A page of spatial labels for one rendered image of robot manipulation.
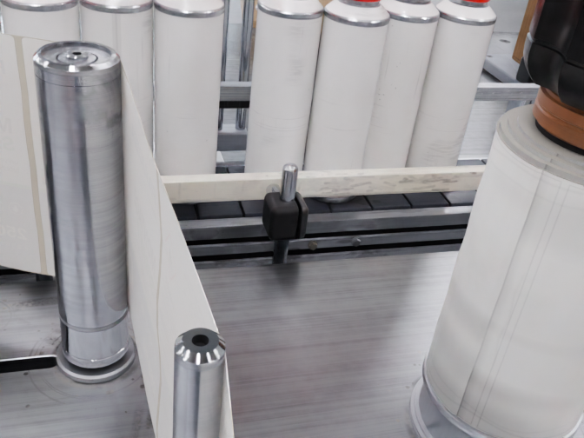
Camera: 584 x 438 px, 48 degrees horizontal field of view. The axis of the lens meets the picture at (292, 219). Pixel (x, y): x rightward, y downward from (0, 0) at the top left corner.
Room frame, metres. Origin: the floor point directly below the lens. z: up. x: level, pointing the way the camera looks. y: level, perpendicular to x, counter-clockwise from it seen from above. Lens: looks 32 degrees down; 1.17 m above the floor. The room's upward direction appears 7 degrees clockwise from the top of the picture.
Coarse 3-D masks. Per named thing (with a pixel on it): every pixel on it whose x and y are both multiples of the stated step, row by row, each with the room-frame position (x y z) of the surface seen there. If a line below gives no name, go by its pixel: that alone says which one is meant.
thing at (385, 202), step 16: (464, 160) 0.62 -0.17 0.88; (480, 160) 0.63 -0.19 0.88; (432, 192) 0.54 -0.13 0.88; (448, 192) 0.55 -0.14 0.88; (464, 192) 0.55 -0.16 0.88; (176, 208) 0.46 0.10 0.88; (192, 208) 0.46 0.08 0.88; (208, 208) 0.47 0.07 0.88; (224, 208) 0.47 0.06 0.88; (240, 208) 0.48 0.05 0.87; (256, 208) 0.48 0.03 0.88; (320, 208) 0.49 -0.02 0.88; (336, 208) 0.49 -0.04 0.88; (352, 208) 0.50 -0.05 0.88; (368, 208) 0.50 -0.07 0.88; (384, 208) 0.51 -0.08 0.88; (400, 208) 0.51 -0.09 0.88; (416, 208) 0.52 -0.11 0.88
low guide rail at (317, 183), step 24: (408, 168) 0.52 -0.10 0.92; (432, 168) 0.52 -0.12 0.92; (456, 168) 0.53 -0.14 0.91; (480, 168) 0.54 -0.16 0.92; (168, 192) 0.44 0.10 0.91; (192, 192) 0.45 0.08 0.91; (216, 192) 0.45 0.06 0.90; (240, 192) 0.46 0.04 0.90; (264, 192) 0.47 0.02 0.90; (312, 192) 0.48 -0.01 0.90; (336, 192) 0.49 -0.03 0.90; (360, 192) 0.49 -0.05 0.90; (384, 192) 0.50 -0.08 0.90; (408, 192) 0.51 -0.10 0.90
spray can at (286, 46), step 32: (288, 0) 0.50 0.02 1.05; (256, 32) 0.51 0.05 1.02; (288, 32) 0.50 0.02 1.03; (320, 32) 0.52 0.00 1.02; (256, 64) 0.51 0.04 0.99; (288, 64) 0.50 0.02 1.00; (256, 96) 0.50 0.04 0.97; (288, 96) 0.50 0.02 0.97; (256, 128) 0.50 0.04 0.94; (288, 128) 0.50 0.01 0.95; (256, 160) 0.50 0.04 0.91; (288, 160) 0.50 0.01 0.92
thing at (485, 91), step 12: (228, 84) 0.54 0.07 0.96; (240, 84) 0.54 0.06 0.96; (480, 84) 0.62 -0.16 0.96; (492, 84) 0.63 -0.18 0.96; (504, 84) 0.63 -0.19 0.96; (516, 84) 0.64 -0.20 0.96; (528, 84) 0.64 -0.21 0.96; (228, 96) 0.53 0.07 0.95; (240, 96) 0.54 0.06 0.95; (312, 96) 0.56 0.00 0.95; (480, 96) 0.62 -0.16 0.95; (492, 96) 0.62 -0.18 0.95; (504, 96) 0.62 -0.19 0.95; (516, 96) 0.63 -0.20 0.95; (528, 96) 0.63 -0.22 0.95
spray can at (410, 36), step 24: (384, 0) 0.55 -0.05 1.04; (408, 0) 0.54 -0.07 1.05; (408, 24) 0.53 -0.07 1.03; (432, 24) 0.54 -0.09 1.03; (384, 48) 0.54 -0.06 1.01; (408, 48) 0.53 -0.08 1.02; (384, 72) 0.53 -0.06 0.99; (408, 72) 0.53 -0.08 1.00; (384, 96) 0.53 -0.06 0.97; (408, 96) 0.53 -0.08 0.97; (384, 120) 0.53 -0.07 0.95; (408, 120) 0.54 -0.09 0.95; (384, 144) 0.53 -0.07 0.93; (408, 144) 0.54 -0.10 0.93; (384, 168) 0.53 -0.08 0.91
